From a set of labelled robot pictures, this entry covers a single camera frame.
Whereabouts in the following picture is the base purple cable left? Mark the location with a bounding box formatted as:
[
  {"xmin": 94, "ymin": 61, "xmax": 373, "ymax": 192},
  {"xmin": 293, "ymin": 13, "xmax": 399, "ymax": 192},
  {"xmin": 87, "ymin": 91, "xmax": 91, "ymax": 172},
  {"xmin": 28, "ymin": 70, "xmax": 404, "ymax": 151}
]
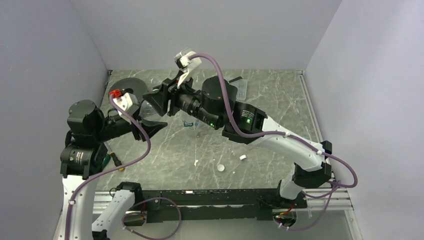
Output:
[{"xmin": 121, "ymin": 197, "xmax": 183, "ymax": 240}]

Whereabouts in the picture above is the black spool disc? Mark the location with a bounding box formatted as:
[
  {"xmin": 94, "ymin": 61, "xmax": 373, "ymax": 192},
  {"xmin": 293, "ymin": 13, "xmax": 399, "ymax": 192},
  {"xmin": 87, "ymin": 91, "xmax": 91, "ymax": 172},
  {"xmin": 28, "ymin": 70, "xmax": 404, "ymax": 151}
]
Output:
[{"xmin": 107, "ymin": 77, "xmax": 149, "ymax": 101}]

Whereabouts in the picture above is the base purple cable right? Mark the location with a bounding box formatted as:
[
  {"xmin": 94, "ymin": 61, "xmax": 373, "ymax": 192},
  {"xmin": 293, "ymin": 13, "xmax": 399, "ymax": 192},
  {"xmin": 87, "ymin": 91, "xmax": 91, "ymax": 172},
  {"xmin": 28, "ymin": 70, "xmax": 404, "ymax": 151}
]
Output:
[{"xmin": 273, "ymin": 180, "xmax": 342, "ymax": 232}]

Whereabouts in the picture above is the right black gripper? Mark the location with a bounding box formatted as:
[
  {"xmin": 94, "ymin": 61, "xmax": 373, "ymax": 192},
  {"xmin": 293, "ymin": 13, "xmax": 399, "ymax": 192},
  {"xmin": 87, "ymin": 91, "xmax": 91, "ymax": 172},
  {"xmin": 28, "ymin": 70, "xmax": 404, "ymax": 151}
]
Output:
[{"xmin": 142, "ymin": 69, "xmax": 221, "ymax": 129}]

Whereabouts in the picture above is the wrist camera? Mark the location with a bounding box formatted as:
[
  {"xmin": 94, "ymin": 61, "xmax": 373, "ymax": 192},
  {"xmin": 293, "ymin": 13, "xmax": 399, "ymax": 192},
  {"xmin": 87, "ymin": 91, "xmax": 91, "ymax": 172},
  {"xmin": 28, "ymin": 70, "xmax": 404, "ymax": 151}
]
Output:
[
  {"xmin": 174, "ymin": 47, "xmax": 202, "ymax": 89},
  {"xmin": 109, "ymin": 89, "xmax": 140, "ymax": 116}
]

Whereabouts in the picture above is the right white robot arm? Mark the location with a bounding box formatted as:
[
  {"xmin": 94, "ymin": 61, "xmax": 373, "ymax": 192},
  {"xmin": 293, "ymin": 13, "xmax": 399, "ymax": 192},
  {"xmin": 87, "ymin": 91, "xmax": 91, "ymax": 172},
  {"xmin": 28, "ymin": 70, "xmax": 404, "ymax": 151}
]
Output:
[{"xmin": 143, "ymin": 76, "xmax": 332, "ymax": 208}]

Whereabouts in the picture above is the clear bottle white cap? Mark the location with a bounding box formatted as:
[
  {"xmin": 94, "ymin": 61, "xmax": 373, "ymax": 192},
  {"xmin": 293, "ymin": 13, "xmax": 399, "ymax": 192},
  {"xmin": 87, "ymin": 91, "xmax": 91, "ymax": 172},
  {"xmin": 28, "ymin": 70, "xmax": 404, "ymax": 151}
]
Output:
[{"xmin": 139, "ymin": 100, "xmax": 161, "ymax": 123}]

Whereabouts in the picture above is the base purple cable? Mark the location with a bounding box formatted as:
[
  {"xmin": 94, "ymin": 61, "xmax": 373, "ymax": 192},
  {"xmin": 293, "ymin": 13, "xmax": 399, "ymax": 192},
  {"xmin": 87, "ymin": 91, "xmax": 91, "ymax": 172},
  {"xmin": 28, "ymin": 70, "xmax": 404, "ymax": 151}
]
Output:
[
  {"xmin": 121, "ymin": 197, "xmax": 183, "ymax": 240},
  {"xmin": 273, "ymin": 180, "xmax": 342, "ymax": 232}
]

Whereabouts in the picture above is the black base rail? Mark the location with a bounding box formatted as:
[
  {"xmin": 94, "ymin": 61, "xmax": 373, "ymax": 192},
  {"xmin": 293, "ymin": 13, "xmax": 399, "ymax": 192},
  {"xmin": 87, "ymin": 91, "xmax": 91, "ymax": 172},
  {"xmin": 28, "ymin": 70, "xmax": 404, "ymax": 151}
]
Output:
[{"xmin": 130, "ymin": 188, "xmax": 308, "ymax": 223}]

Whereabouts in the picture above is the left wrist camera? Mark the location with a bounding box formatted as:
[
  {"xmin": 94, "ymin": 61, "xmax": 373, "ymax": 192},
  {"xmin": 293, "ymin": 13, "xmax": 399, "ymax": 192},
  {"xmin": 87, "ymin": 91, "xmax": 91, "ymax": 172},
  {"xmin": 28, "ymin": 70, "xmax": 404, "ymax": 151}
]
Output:
[{"xmin": 109, "ymin": 89, "xmax": 140, "ymax": 116}]

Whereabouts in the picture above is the clear plastic tray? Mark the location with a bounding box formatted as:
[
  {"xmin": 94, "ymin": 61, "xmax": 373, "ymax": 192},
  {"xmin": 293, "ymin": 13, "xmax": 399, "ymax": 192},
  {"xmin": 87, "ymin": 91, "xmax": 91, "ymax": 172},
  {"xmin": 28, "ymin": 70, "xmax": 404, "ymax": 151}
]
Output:
[{"xmin": 228, "ymin": 76, "xmax": 248, "ymax": 102}]

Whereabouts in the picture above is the loose white cap near front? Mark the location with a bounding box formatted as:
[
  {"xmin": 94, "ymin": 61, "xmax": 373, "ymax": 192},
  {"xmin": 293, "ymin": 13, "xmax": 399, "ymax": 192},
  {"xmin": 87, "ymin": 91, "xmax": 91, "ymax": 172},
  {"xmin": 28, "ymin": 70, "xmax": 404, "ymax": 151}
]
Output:
[{"xmin": 217, "ymin": 164, "xmax": 225, "ymax": 172}]

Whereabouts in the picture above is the yellow tipped screwdriver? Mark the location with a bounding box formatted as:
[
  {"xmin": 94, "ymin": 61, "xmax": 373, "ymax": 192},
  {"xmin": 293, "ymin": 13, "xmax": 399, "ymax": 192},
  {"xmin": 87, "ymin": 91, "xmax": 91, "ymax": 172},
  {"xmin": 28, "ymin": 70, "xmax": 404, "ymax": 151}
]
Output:
[{"xmin": 102, "ymin": 141, "xmax": 123, "ymax": 169}]

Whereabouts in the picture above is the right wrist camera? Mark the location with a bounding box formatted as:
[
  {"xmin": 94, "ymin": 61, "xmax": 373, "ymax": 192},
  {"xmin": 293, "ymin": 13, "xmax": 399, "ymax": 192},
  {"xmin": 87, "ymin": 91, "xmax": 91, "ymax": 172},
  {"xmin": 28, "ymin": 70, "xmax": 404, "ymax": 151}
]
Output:
[{"xmin": 174, "ymin": 47, "xmax": 202, "ymax": 89}]

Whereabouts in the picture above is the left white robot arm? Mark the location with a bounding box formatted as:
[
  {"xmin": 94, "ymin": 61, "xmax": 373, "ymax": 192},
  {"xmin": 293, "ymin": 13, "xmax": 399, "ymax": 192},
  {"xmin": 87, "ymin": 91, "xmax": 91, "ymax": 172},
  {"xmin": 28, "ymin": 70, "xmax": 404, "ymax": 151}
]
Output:
[{"xmin": 57, "ymin": 99, "xmax": 145, "ymax": 240}]

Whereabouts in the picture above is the labelled water bottle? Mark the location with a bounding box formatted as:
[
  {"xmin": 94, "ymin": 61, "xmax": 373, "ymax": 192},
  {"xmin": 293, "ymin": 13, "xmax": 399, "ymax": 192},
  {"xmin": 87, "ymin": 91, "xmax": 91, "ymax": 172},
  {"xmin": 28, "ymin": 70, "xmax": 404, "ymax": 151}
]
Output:
[{"xmin": 182, "ymin": 114, "xmax": 200, "ymax": 138}]

